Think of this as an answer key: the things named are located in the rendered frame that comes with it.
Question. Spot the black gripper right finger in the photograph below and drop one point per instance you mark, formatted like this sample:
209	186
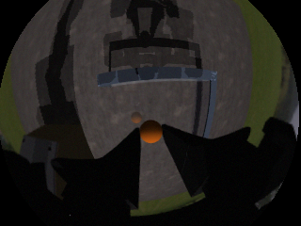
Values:
197	158

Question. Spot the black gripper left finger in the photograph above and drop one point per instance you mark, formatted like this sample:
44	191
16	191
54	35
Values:
117	170

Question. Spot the clear l-shaped low wall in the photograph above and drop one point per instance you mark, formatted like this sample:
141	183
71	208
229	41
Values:
202	93
126	75

